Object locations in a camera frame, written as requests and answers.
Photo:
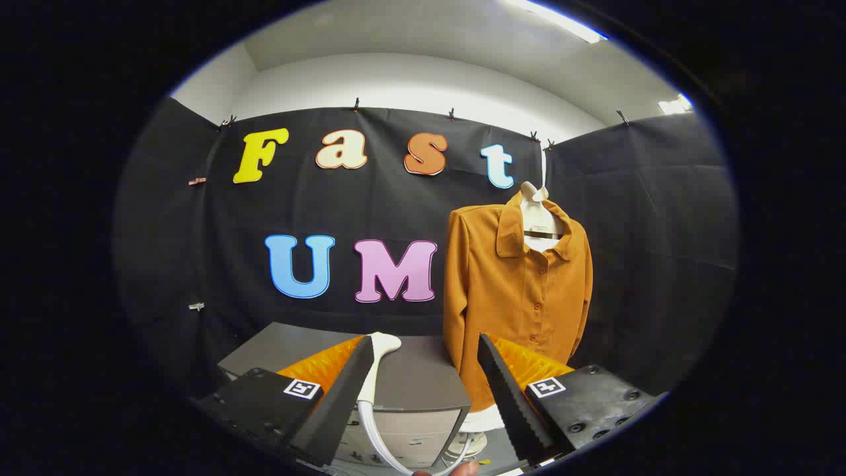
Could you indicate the grey drawer cabinet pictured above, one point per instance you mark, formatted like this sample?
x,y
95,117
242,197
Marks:
x,y
416,383

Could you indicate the small ceiling light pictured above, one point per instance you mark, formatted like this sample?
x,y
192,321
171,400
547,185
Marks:
x,y
674,104

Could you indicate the white clothes hanger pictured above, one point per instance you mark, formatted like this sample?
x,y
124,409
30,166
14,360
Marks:
x,y
538,215

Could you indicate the orange button-up shirt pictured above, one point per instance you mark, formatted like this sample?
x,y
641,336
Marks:
x,y
502,297

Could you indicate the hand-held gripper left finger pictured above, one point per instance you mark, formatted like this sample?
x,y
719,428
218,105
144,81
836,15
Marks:
x,y
337,410

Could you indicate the long ceiling strip light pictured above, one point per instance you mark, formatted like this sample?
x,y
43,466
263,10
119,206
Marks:
x,y
562,21

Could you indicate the black backdrop cloth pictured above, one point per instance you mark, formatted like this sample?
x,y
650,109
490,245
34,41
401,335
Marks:
x,y
317,205

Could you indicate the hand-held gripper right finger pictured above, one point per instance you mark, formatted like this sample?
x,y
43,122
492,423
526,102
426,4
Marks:
x,y
512,410

